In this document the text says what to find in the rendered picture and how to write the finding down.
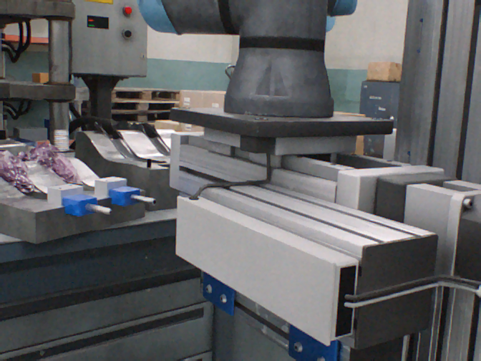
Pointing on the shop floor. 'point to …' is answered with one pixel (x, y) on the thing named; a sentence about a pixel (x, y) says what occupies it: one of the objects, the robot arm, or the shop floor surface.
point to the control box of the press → (106, 49)
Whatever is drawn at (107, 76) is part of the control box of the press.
